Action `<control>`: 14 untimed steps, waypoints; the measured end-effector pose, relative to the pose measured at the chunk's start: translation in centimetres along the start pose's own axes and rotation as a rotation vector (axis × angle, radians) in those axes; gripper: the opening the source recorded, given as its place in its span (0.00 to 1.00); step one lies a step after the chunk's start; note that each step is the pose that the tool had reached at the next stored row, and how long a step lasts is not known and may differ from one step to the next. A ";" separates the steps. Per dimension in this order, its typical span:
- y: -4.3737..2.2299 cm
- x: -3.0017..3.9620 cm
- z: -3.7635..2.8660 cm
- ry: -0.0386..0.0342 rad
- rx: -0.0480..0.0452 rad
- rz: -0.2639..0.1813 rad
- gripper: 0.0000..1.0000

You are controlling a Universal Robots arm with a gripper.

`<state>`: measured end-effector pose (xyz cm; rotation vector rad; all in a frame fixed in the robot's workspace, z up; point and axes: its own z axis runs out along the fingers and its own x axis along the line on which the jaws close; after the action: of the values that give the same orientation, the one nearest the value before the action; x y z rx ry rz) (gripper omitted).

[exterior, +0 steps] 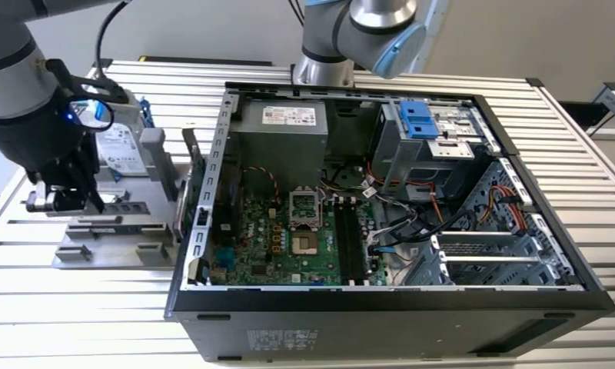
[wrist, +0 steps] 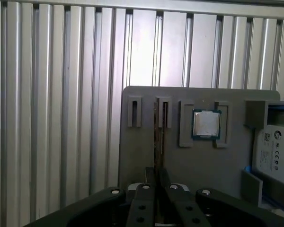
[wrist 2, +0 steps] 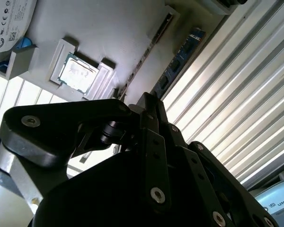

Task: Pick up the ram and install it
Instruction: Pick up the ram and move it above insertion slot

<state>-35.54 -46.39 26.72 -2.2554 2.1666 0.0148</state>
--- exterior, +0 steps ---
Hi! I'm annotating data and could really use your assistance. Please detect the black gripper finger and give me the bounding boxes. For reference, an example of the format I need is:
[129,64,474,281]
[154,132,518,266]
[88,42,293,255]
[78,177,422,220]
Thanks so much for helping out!
[29,161,82,189]
[70,148,105,215]

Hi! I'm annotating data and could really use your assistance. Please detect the RAM slot white clips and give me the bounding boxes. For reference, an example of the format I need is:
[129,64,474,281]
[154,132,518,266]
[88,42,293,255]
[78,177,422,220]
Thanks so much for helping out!
[339,198,357,286]

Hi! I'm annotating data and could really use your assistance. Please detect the hard disk in blue carrier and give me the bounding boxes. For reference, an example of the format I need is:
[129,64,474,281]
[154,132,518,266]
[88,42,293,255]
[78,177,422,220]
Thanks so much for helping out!
[92,95,157,181]

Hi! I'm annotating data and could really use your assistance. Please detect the grey parts rack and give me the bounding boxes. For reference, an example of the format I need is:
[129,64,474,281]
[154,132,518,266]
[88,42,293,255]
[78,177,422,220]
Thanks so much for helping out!
[50,128,196,270]

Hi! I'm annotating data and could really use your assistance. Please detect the green graphics card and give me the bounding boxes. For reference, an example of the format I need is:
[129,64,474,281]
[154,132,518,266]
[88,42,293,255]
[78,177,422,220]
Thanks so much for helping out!
[175,121,211,242]

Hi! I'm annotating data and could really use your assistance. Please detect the green motherboard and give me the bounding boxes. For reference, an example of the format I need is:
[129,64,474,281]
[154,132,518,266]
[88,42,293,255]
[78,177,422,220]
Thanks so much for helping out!
[207,165,391,288]

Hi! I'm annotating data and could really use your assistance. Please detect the grey power supply unit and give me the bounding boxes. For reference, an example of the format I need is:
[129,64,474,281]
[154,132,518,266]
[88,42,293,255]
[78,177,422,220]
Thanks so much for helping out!
[228,98,331,193]

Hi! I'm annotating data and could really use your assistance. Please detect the metal socket cover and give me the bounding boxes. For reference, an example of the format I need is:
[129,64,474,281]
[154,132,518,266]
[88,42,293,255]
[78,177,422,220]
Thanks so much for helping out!
[287,187,324,228]

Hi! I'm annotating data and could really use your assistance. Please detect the CPU socket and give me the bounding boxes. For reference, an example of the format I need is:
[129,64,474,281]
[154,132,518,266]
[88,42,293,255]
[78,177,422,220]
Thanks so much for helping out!
[288,226,323,258]

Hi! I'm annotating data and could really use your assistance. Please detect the black PC case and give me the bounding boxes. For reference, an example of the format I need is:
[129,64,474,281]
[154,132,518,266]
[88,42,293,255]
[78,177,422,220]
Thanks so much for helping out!
[161,79,615,364]

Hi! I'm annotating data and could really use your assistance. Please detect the blue plastic bay latch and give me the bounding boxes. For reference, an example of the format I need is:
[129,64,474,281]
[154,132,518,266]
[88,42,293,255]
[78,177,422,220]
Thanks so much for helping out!
[396,99,438,141]

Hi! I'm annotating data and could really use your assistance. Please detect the grey metal disk bay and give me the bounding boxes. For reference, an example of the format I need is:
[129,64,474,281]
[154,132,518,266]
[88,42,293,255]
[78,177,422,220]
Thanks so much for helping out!
[372,98,499,201]

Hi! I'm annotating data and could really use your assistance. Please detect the grey metal drive cage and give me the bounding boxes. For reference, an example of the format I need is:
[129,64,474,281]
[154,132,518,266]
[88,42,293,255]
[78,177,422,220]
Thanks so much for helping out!
[428,229,572,288]

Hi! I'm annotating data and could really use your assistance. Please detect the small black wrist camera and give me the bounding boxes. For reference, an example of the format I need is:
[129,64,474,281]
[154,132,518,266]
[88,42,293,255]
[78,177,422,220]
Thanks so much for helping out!
[25,185,86,214]

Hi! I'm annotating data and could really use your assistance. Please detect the dark blue camera cable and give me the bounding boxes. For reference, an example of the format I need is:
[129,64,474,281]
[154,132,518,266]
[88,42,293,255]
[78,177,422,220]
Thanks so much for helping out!
[64,96,117,131]

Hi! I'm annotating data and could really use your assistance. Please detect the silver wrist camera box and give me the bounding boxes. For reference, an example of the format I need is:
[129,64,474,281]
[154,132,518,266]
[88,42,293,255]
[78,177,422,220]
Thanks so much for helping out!
[113,88,140,131]

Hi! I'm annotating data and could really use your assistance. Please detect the black camera bracket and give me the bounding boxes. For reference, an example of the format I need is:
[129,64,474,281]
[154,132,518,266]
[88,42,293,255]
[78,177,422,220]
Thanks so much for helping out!
[45,58,130,105]

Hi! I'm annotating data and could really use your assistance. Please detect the thick black cable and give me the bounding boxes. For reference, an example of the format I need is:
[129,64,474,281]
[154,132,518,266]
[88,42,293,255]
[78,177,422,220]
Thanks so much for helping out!
[94,0,134,81]

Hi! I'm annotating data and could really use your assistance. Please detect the red black twisted wire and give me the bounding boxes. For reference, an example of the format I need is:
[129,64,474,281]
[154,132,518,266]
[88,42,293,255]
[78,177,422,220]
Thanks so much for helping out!
[240,165,283,207]

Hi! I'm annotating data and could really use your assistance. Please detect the multicolour power wire bundle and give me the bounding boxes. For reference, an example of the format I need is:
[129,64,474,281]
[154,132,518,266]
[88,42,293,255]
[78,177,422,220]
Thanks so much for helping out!
[317,168,391,204]

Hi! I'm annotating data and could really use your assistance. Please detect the black cable bundle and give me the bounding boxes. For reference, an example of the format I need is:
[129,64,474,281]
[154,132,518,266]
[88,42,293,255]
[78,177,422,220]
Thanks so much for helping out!
[373,203,476,254]

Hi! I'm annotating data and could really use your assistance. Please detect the thin orange wire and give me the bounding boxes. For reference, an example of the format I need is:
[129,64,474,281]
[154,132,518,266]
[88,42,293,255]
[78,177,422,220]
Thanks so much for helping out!
[428,190,446,224]

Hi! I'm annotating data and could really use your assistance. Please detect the orange red power wires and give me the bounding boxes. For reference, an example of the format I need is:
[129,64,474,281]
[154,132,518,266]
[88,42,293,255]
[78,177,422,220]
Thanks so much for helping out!
[476,184,528,236]

